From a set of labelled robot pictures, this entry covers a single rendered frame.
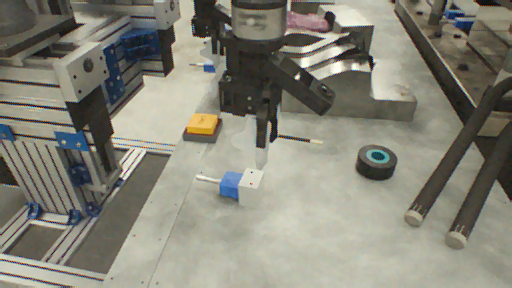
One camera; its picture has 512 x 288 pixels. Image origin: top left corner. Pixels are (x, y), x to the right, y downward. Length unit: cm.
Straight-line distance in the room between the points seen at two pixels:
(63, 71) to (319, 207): 60
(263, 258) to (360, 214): 21
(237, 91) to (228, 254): 27
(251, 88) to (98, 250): 108
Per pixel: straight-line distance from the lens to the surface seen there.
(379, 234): 66
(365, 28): 131
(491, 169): 80
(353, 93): 91
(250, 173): 66
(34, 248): 157
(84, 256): 146
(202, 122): 84
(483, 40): 156
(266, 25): 46
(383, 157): 78
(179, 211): 68
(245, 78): 52
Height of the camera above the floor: 129
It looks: 37 degrees down
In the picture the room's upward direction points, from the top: straight up
